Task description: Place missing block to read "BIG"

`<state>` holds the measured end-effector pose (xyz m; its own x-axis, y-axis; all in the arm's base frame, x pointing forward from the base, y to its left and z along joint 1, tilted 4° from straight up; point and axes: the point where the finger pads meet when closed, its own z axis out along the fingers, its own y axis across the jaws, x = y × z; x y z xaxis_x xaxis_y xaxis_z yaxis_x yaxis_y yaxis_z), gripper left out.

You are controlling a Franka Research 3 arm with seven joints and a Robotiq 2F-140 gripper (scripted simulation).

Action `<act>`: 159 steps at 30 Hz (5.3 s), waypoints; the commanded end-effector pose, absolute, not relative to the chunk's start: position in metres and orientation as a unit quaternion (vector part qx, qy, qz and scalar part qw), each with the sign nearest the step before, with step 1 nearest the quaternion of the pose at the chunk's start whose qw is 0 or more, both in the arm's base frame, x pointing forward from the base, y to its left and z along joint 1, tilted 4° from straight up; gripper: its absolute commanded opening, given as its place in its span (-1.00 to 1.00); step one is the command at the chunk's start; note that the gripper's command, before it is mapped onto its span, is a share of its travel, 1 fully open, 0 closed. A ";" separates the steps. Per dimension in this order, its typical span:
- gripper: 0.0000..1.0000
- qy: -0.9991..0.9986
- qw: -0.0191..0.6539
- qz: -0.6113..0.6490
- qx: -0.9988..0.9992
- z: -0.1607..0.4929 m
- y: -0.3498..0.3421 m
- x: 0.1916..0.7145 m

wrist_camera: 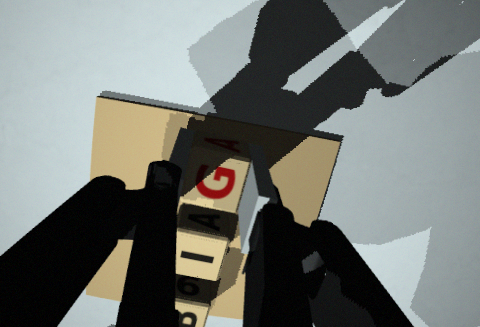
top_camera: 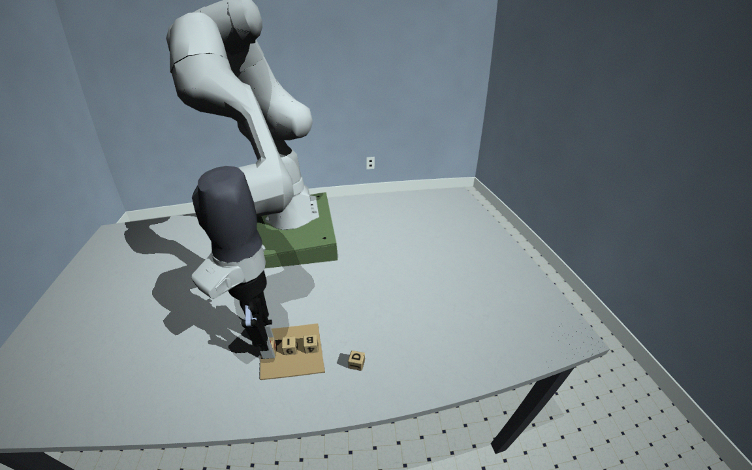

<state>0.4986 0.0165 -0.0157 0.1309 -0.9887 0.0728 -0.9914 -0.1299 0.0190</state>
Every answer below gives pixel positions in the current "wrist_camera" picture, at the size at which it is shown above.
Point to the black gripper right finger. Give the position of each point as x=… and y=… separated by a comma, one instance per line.
x=349, y=295

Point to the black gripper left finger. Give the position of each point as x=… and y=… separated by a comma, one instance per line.
x=43, y=274

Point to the tan square mat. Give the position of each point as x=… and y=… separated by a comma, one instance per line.
x=128, y=136

